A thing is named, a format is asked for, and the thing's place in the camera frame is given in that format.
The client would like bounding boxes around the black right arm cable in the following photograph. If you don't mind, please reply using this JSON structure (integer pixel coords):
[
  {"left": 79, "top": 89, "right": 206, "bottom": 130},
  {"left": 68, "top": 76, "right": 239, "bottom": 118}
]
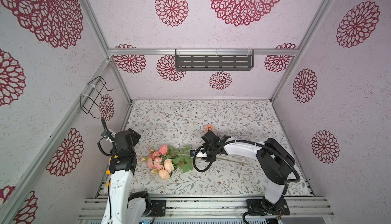
[{"left": 192, "top": 139, "right": 301, "bottom": 224}]

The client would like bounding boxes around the yellow plush toy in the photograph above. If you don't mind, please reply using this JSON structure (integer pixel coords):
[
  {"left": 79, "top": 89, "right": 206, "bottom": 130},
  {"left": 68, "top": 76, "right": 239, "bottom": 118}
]
[{"left": 105, "top": 170, "right": 111, "bottom": 188}]

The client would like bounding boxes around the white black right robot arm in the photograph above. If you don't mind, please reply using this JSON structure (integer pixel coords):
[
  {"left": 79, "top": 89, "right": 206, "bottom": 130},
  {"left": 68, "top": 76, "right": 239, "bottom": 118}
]
[{"left": 190, "top": 131, "right": 300, "bottom": 206}]

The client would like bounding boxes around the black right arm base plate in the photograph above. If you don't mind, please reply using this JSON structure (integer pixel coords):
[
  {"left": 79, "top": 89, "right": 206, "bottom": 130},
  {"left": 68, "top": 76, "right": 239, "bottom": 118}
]
[{"left": 246, "top": 199, "right": 290, "bottom": 216}]

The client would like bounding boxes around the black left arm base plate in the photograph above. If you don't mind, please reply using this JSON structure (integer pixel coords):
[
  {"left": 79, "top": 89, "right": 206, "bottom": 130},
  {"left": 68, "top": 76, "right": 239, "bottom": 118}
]
[{"left": 144, "top": 200, "right": 167, "bottom": 217}]

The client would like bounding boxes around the pink artificial rose stem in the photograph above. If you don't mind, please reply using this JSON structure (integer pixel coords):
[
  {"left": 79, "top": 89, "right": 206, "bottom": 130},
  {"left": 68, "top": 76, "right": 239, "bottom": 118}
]
[{"left": 141, "top": 145, "right": 197, "bottom": 174}]

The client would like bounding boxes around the black wire wall basket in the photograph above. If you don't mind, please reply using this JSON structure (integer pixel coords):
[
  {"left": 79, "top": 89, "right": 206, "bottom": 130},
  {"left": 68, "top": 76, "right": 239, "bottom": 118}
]
[{"left": 79, "top": 76, "right": 115, "bottom": 121}]

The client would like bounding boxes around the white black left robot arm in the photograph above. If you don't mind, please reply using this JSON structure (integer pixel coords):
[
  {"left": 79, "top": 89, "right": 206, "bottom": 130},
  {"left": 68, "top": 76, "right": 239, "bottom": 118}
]
[{"left": 101, "top": 129, "right": 152, "bottom": 224}]

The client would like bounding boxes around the dark grey wall shelf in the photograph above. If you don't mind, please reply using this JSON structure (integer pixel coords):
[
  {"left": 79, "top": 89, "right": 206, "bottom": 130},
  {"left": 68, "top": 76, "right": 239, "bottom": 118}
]
[{"left": 174, "top": 50, "right": 254, "bottom": 71}]

